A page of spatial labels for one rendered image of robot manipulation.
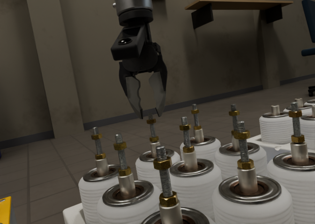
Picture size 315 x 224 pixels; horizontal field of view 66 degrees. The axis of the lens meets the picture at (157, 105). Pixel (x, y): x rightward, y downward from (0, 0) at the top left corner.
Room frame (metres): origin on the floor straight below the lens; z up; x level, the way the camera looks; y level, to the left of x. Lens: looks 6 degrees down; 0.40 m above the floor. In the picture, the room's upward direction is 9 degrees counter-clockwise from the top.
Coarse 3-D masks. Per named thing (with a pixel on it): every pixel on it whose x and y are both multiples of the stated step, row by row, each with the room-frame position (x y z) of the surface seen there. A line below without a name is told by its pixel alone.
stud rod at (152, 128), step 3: (150, 114) 0.50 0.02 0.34; (150, 117) 0.50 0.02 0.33; (153, 123) 0.50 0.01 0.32; (150, 126) 0.50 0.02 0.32; (153, 126) 0.50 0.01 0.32; (150, 129) 0.50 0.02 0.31; (153, 129) 0.50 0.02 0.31; (153, 132) 0.50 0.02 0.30; (153, 135) 0.50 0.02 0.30; (156, 141) 0.50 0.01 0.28
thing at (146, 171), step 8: (176, 152) 0.51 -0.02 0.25; (136, 160) 0.50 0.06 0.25; (176, 160) 0.47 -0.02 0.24; (136, 168) 0.49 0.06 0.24; (144, 168) 0.46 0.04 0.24; (152, 168) 0.45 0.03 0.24; (168, 168) 0.46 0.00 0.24; (144, 176) 0.46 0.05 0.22; (152, 176) 0.46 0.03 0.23; (160, 184) 0.45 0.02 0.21
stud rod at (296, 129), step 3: (294, 102) 0.35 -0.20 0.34; (297, 102) 0.35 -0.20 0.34; (291, 105) 0.35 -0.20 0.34; (294, 105) 0.35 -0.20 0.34; (297, 105) 0.35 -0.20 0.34; (291, 108) 0.35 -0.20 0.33; (294, 108) 0.35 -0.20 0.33; (297, 108) 0.35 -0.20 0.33; (291, 111) 0.36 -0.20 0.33; (294, 111) 0.35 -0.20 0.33; (297, 117) 0.35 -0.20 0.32; (294, 120) 0.35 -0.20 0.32; (297, 120) 0.35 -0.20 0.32; (294, 123) 0.35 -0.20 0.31; (297, 123) 0.35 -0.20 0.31; (294, 126) 0.35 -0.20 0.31; (297, 126) 0.35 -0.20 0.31; (294, 129) 0.35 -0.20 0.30; (297, 129) 0.35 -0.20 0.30; (294, 132) 0.35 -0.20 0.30; (297, 132) 0.35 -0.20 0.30; (300, 132) 0.35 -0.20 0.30; (294, 135) 0.35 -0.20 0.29; (297, 135) 0.35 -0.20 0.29; (300, 135) 0.35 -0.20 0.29
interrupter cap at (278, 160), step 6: (276, 156) 0.38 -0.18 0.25; (282, 156) 0.38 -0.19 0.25; (288, 156) 0.38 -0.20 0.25; (312, 156) 0.36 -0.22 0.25; (276, 162) 0.36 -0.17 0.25; (282, 162) 0.36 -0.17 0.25; (288, 162) 0.36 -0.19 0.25; (312, 162) 0.35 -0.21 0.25; (282, 168) 0.34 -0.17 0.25; (288, 168) 0.33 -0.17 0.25; (294, 168) 0.33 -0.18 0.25; (300, 168) 0.32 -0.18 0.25; (306, 168) 0.32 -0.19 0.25; (312, 168) 0.32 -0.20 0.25
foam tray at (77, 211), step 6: (78, 204) 0.48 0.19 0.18; (66, 210) 0.46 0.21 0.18; (72, 210) 0.46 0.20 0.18; (78, 210) 0.46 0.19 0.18; (66, 216) 0.44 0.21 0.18; (72, 216) 0.44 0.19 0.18; (78, 216) 0.43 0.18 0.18; (66, 222) 0.44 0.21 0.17; (72, 222) 0.42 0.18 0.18; (78, 222) 0.41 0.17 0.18; (84, 222) 0.41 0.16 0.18
